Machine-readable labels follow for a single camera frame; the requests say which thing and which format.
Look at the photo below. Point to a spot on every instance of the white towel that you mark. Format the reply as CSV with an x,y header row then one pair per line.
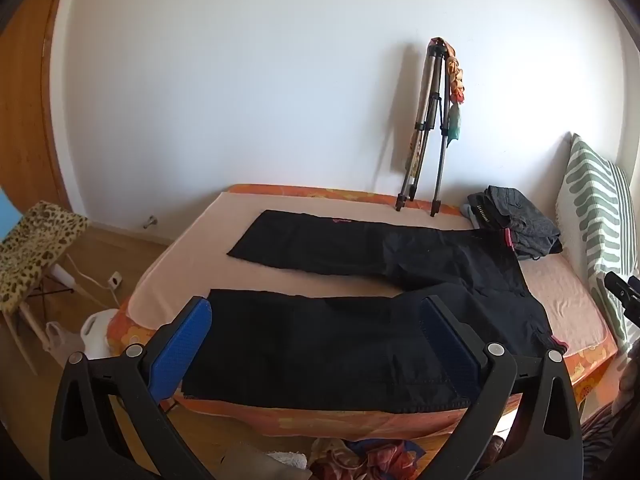
x,y
287,460

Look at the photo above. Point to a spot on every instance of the black pants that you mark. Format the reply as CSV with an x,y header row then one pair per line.
x,y
325,340

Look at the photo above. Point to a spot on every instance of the wooden wardrobe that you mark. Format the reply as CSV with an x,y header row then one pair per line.
x,y
25,110

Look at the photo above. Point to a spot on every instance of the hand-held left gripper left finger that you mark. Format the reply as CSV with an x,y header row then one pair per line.
x,y
186,345

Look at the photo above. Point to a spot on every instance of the colourful crumpled cloth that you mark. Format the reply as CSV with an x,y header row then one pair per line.
x,y
370,460

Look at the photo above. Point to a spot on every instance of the leopard print stool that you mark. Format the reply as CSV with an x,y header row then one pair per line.
x,y
35,240

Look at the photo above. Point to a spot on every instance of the metal door stop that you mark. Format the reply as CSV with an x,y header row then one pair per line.
x,y
150,221

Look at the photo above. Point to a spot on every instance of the translucent plastic bag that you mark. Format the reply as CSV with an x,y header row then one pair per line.
x,y
62,342

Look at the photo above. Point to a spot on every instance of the green striped white pillow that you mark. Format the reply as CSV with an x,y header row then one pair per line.
x,y
590,210

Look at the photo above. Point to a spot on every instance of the blue board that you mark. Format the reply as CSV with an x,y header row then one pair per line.
x,y
9,210

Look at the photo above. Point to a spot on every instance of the folded metal tripod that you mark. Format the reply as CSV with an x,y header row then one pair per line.
x,y
439,160

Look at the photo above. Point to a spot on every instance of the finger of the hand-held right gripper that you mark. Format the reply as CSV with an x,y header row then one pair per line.
x,y
617,287

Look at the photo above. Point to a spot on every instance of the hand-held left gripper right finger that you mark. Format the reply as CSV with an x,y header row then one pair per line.
x,y
452,345

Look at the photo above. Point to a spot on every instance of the beige blanket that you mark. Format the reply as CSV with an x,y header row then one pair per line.
x,y
200,240

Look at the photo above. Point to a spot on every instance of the white plastic container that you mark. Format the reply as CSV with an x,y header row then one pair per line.
x,y
97,332

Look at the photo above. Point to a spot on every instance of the grey clothes pile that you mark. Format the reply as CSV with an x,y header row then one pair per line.
x,y
525,215

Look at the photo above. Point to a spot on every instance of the person's striped clothing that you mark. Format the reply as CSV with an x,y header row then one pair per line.
x,y
607,440

